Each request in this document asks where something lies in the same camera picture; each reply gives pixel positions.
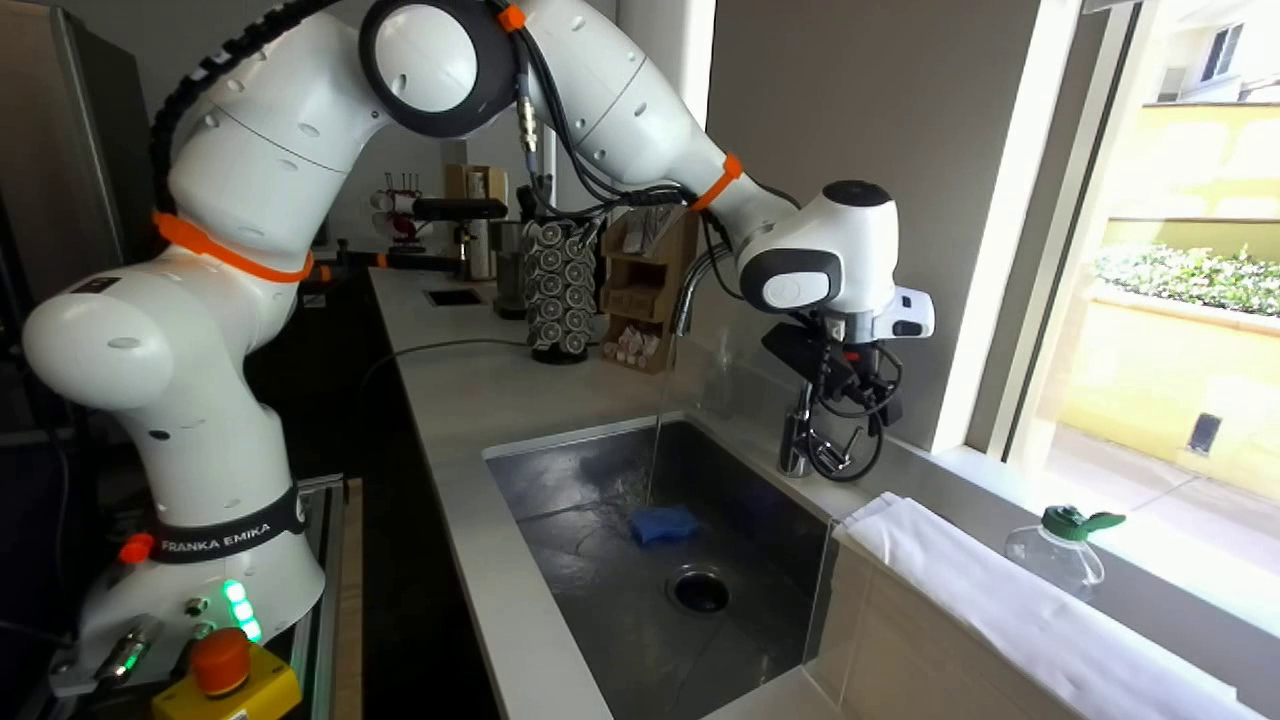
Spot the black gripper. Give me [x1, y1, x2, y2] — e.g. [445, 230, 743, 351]
[759, 317, 895, 466]

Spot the blue sponge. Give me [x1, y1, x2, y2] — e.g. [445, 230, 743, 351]
[628, 501, 706, 553]

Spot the clear soap pump bottle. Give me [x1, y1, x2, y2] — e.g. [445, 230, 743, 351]
[695, 323, 747, 424]

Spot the wooden rack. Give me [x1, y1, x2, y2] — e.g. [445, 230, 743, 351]
[598, 205, 706, 378]

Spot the round sink drain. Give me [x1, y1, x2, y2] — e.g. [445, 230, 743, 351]
[668, 564, 735, 621]

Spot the white towel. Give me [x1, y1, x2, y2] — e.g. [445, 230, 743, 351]
[837, 492, 1264, 720]

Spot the black white patterned cylinder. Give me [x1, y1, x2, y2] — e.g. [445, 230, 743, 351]
[520, 215, 603, 370]

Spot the stainless steel sink basin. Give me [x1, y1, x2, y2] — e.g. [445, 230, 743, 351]
[479, 411, 873, 720]

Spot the green hedge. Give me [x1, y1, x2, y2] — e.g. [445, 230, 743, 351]
[1092, 242, 1280, 322]

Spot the yellow emergency stop button box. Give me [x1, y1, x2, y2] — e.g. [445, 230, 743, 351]
[148, 630, 305, 720]

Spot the grey refrigerator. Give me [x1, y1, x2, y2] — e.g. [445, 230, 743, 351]
[0, 0, 172, 314]

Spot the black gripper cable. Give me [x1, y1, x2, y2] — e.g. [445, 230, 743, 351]
[795, 340, 914, 490]

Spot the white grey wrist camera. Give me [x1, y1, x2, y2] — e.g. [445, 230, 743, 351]
[837, 286, 935, 343]

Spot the white window frame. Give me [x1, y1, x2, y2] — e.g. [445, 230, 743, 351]
[927, 0, 1163, 466]

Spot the thin black counter cable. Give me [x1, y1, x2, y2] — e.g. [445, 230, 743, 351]
[356, 332, 531, 403]

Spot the black stereo camera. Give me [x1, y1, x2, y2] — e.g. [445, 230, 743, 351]
[409, 197, 512, 230]

